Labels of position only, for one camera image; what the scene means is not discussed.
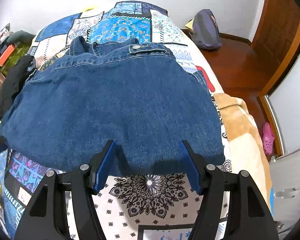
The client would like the blue denim jacket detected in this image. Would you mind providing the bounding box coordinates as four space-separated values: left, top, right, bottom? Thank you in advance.
0 36 225 176

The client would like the blue patchwork bedspread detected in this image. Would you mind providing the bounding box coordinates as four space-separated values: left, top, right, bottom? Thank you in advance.
0 1 229 239

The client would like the tan fleece blanket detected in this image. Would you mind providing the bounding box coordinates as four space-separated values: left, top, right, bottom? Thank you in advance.
212 93 272 207

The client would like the pink croc shoe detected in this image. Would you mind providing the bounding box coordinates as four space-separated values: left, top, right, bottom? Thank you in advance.
262 122 275 155

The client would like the white hard suitcase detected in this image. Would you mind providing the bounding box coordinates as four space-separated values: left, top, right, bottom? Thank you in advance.
270 150 300 231

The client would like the white sliding wardrobe door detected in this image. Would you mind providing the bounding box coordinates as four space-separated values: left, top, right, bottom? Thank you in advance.
267 53 300 155

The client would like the purple grey backpack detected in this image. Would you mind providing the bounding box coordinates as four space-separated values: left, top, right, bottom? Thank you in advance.
185 9 222 50

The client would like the black garment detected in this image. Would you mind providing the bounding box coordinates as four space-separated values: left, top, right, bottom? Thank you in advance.
0 55 35 120

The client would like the green patterned storage box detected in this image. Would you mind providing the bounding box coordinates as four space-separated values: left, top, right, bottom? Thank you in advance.
1 42 31 76

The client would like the orange box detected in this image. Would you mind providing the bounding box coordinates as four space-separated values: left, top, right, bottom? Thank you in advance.
0 44 15 67

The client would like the brown wooden door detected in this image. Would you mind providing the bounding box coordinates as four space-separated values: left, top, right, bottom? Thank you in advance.
251 0 300 97

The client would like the dark green cushion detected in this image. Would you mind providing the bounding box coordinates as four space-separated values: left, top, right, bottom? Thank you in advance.
6 30 35 44

